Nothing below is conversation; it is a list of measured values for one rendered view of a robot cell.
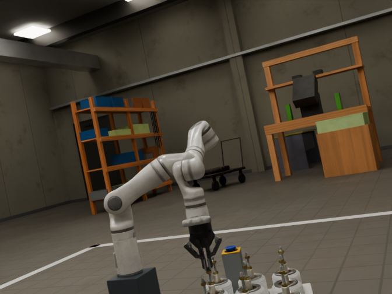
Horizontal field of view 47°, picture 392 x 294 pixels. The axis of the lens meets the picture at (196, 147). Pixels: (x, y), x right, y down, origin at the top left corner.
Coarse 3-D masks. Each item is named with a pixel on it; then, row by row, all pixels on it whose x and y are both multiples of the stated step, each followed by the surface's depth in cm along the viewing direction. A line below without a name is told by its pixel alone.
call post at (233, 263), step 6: (240, 252) 174; (222, 258) 172; (228, 258) 172; (234, 258) 171; (240, 258) 171; (228, 264) 172; (234, 264) 171; (240, 264) 171; (228, 270) 172; (234, 270) 171; (240, 270) 171; (228, 276) 172; (234, 276) 172; (234, 282) 172; (234, 288) 172
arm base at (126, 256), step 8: (128, 232) 172; (120, 240) 172; (128, 240) 172; (136, 240) 176; (120, 248) 172; (128, 248) 172; (136, 248) 174; (120, 256) 172; (128, 256) 172; (136, 256) 173; (120, 264) 172; (128, 264) 171; (136, 264) 173; (120, 272) 173; (128, 272) 171; (136, 272) 172
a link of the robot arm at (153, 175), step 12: (144, 168) 174; (156, 168) 171; (132, 180) 172; (144, 180) 171; (156, 180) 172; (120, 192) 171; (132, 192) 171; (144, 192) 172; (108, 204) 170; (120, 204) 170
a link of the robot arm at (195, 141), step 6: (192, 126) 176; (198, 126) 171; (204, 126) 171; (210, 126) 175; (192, 132) 169; (198, 132) 166; (204, 132) 172; (192, 138) 164; (198, 138) 163; (192, 144) 159; (198, 144) 159; (186, 150) 156; (198, 150) 155; (204, 150) 159; (204, 156) 158
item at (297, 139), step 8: (288, 136) 861; (296, 136) 855; (304, 136) 888; (312, 136) 956; (288, 144) 862; (296, 144) 856; (304, 144) 875; (312, 144) 941; (280, 152) 870; (288, 152) 863; (296, 152) 857; (304, 152) 850; (312, 152) 968; (280, 160) 871; (296, 160) 858; (304, 160) 851; (312, 160) 969; (280, 168) 872; (296, 168) 859; (304, 168) 852
